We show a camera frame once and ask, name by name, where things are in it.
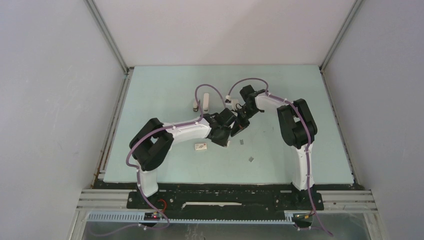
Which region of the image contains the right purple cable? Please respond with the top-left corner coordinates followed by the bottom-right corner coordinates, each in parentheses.
top-left (226, 77), bottom-right (334, 238)

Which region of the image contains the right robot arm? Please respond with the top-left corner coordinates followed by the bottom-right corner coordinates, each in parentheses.
top-left (225, 85), bottom-right (318, 209)

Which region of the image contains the left aluminium frame post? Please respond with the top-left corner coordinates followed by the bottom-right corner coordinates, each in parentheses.
top-left (85, 0), bottom-right (131, 180)

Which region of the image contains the right aluminium frame post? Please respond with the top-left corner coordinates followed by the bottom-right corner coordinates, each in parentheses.
top-left (319, 0), bottom-right (365, 73)

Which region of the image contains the aluminium frame post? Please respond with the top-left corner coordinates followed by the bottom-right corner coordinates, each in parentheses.
top-left (85, 0), bottom-right (131, 180)
top-left (319, 0), bottom-right (365, 73)

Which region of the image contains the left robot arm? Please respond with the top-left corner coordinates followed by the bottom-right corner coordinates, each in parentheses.
top-left (126, 108), bottom-right (237, 208)

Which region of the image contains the white stapler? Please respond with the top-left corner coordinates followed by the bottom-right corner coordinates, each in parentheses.
top-left (202, 92), bottom-right (210, 113)

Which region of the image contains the small grey stapler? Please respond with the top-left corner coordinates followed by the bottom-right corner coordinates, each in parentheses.
top-left (192, 100), bottom-right (199, 112)

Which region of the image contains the white staple box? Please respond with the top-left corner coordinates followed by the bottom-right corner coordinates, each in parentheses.
top-left (194, 142), bottom-right (208, 151)

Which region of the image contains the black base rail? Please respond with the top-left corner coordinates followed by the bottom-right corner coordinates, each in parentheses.
top-left (126, 183), bottom-right (324, 221)

